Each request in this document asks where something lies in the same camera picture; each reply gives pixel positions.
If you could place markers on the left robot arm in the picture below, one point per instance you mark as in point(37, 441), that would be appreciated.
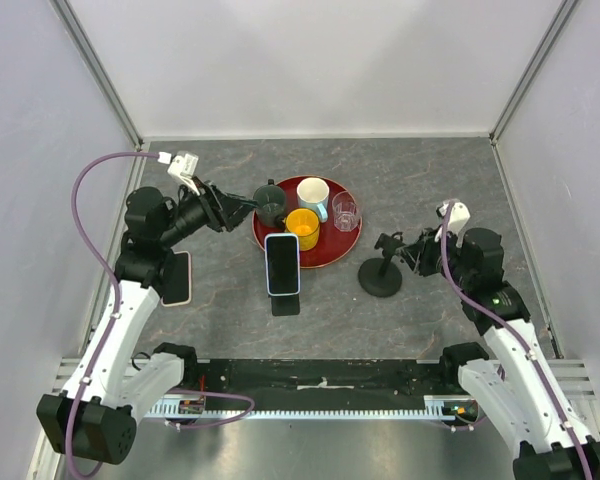
point(96, 414)

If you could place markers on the black round-base phone stand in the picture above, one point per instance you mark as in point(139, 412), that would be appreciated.
point(381, 277)

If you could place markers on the light blue mug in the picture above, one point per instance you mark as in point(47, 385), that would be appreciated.
point(313, 194)

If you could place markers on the dark green mug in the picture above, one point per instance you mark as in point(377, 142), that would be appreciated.
point(271, 206)

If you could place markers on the clear glass cup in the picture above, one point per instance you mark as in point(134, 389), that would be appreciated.
point(346, 213)

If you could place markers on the blue case phone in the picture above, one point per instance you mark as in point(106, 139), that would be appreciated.
point(282, 263)

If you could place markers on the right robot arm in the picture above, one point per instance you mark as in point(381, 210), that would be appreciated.
point(512, 382)

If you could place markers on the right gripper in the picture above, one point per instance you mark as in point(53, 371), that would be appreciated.
point(422, 250)

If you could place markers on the black folding phone stand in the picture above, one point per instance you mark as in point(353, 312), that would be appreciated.
point(288, 305)

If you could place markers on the red round tray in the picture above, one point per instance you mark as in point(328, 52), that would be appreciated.
point(332, 244)

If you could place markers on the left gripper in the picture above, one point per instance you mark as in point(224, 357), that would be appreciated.
point(220, 208)

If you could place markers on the yellow mug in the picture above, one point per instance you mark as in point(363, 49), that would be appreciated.
point(305, 224)

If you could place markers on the beige case phone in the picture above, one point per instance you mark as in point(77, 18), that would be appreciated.
point(178, 284)

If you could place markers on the slotted cable duct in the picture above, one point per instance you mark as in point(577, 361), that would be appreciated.
point(435, 408)

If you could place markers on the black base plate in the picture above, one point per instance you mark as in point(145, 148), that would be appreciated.
point(324, 385)

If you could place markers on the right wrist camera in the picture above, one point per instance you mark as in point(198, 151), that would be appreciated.
point(454, 214)

